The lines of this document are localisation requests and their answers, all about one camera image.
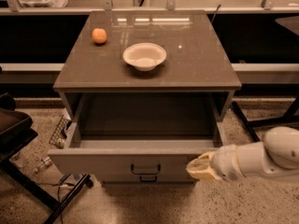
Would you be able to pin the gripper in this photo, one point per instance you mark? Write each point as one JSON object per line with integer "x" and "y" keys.
{"x": 226, "y": 164}

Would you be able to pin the grey top drawer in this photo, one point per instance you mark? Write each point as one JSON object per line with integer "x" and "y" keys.
{"x": 109, "y": 158}

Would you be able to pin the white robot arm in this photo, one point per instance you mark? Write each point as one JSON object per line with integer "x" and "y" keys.
{"x": 275, "y": 158}

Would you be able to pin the grey drawer cabinet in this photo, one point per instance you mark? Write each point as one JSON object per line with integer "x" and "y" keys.
{"x": 187, "y": 95}

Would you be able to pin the black stand leg right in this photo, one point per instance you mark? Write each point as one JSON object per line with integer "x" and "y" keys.
{"x": 245, "y": 122}

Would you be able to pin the white paper bowl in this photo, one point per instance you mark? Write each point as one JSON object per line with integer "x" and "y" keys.
{"x": 144, "y": 56}

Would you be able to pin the clear plastic bottle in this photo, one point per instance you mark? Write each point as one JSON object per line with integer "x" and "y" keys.
{"x": 44, "y": 164}

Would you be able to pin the orange round fruit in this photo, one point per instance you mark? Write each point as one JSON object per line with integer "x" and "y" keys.
{"x": 99, "y": 36}

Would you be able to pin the black top drawer handle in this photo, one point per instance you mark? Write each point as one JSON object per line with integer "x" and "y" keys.
{"x": 145, "y": 171}

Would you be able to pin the wire mesh basket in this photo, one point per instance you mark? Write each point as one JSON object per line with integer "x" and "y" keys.
{"x": 59, "y": 134}

